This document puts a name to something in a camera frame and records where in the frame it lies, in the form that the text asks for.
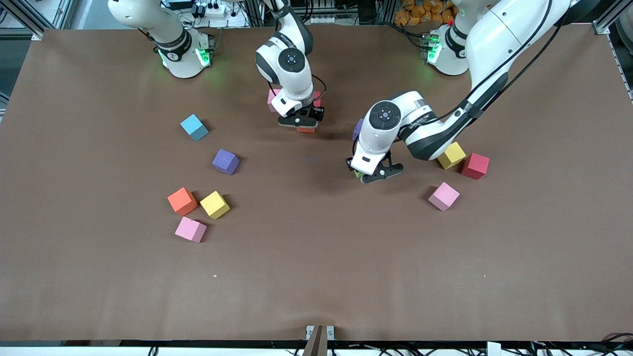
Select small metal bracket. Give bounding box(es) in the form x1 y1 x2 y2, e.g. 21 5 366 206
305 324 336 356

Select cyan foam cube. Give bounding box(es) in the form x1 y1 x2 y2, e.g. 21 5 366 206
180 114 210 142

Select aluminium frame rail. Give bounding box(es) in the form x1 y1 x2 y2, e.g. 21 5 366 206
0 0 75 41
593 0 633 35

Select yellow foam cube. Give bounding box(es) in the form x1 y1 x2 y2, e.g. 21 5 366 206
436 141 467 171
200 191 231 220

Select white power strip with plugs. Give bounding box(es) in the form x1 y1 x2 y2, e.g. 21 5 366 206
190 0 248 28

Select bag of orange snacks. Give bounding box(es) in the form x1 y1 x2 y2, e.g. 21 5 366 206
394 0 458 26

